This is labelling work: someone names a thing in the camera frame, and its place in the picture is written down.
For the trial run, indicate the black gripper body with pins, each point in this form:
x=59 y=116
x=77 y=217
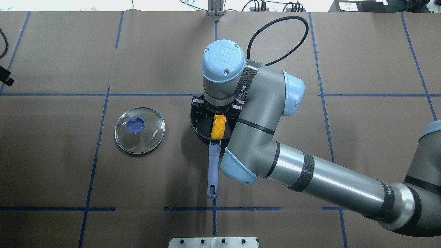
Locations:
x=197 y=104

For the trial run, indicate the yellow toy corn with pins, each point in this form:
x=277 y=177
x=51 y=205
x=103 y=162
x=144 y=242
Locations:
x=218 y=127

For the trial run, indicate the glass pot lid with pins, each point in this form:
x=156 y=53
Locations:
x=139 y=130

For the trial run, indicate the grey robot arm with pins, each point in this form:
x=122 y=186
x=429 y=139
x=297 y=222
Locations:
x=410 y=208

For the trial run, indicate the dark blue saucepan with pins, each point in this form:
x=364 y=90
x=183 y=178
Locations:
x=203 y=122

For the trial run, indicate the white mounting pillar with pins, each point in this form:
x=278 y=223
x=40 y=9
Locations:
x=214 y=242

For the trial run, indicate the aluminium frame post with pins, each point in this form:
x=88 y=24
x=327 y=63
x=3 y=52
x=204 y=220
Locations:
x=215 y=7

